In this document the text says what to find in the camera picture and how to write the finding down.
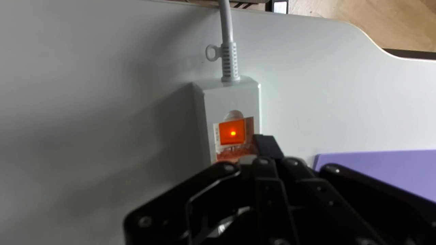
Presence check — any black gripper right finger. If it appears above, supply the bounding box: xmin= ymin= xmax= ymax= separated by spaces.
xmin=252 ymin=135 xmax=436 ymax=245

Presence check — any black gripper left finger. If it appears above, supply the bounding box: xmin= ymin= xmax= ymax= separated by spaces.
xmin=124 ymin=156 xmax=299 ymax=245

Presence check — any purple mat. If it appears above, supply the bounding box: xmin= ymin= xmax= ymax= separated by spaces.
xmin=313 ymin=150 xmax=436 ymax=201

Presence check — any white power strip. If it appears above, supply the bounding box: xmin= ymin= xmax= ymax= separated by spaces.
xmin=193 ymin=76 xmax=261 ymax=163

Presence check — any white power strip cable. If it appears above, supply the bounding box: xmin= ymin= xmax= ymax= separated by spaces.
xmin=204 ymin=0 xmax=241 ymax=84

